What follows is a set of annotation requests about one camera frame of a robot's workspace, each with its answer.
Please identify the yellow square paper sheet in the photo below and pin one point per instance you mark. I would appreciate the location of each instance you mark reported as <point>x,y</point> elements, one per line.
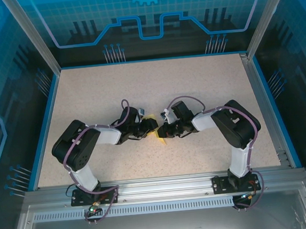
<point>162,141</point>

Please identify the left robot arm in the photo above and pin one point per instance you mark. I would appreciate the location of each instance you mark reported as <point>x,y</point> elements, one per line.
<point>73,151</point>

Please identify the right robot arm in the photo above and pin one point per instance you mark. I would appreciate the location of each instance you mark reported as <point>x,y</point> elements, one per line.
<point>237,128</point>

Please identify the steel bottom panel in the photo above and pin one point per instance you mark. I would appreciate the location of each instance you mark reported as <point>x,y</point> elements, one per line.
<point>165,228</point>

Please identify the power connector with green light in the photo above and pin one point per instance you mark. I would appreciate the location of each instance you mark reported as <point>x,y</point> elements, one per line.
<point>93,209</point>
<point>250,195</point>

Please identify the aluminium mounting rail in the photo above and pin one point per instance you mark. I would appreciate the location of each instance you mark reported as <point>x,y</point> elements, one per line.
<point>162,186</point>

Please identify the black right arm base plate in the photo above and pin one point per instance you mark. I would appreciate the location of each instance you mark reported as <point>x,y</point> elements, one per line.
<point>218,185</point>

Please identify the aluminium side rail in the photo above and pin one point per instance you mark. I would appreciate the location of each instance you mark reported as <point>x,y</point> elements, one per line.
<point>256,84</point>

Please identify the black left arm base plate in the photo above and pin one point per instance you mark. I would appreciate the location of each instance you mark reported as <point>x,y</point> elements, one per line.
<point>78,200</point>

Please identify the aluminium frame post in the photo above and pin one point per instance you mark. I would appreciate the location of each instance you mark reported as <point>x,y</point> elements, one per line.
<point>34,39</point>
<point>267,16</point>

